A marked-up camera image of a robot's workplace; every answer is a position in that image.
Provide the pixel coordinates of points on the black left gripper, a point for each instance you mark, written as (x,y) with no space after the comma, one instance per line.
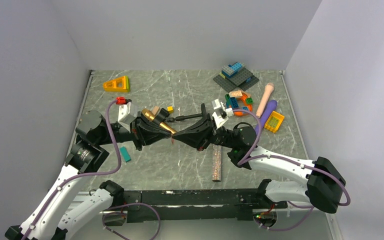
(145,132)

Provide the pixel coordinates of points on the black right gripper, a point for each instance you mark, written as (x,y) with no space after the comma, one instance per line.
(199,135)

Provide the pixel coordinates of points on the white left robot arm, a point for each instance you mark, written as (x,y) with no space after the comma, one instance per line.
(53,219)

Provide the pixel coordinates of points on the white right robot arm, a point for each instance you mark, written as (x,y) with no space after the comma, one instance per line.
(316,182)

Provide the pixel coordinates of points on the gold microphone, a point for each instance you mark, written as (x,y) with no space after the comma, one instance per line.
(152,118)

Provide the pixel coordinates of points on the black microphone stand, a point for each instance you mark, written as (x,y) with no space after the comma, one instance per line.
(164,116)

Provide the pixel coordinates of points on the beige small wooden block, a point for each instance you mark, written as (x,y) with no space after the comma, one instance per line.
(155,110)

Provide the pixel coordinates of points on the yellow small cube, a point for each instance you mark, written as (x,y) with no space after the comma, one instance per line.
(170,109)

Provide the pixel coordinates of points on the teal small block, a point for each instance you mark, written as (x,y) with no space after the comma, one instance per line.
(125,154)

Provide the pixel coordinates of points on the orange green triangular brick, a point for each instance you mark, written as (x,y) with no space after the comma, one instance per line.
(117,85)

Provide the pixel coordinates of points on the grey baseplate brick stack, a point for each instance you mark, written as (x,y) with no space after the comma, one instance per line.
(234,76)

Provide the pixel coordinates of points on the purple toy microphone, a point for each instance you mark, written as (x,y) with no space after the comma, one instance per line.
(270,107)

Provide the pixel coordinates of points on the yellow orange window brick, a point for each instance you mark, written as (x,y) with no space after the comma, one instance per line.
(274,122)

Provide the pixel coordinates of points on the pink toy microphone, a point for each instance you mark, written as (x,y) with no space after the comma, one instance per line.
(268,89)

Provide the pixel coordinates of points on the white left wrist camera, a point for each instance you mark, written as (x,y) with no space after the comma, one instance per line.
(127,113)

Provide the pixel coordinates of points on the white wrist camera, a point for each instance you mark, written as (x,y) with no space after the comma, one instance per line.
(220,114)
(127,113)

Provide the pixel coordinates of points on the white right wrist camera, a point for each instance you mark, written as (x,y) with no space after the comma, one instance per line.
(220,114)

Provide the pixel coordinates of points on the orange ring brick assembly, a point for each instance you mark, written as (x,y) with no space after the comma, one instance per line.
(239,99)

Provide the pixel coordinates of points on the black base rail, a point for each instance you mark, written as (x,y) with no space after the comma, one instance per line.
(242,204)

